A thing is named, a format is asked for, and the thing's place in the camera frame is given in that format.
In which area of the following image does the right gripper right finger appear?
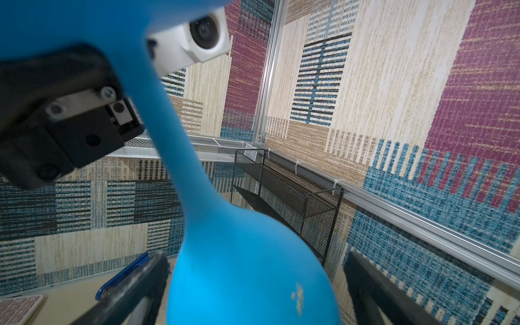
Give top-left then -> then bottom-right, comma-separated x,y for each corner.
343,251 -> 440,324

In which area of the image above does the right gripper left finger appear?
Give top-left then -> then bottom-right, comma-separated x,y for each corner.
73,251 -> 171,324

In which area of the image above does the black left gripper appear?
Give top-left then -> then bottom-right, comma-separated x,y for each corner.
1,44 -> 144,190

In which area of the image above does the blue wine glass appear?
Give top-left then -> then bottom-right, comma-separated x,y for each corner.
1,1 -> 341,324

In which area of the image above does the black mesh shelf rack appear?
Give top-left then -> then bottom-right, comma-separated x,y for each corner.
233,149 -> 344,265

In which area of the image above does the blue stapler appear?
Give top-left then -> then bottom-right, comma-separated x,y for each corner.
95,251 -> 151,301

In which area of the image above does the pink white calculator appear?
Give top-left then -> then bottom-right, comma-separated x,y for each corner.
0,295 -> 45,325

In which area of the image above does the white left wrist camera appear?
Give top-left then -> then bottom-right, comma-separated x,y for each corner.
147,8 -> 231,77

